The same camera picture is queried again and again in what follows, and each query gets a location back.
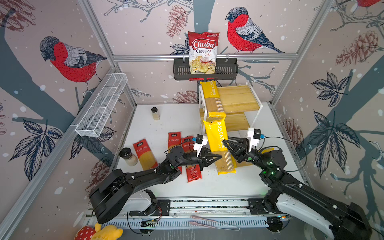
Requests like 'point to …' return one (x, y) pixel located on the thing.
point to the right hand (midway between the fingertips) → (221, 144)
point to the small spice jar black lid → (155, 115)
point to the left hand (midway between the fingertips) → (219, 158)
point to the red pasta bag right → (193, 171)
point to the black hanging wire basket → (225, 69)
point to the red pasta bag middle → (174, 139)
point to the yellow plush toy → (108, 232)
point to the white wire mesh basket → (95, 120)
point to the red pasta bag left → (147, 160)
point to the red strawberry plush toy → (85, 233)
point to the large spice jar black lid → (131, 159)
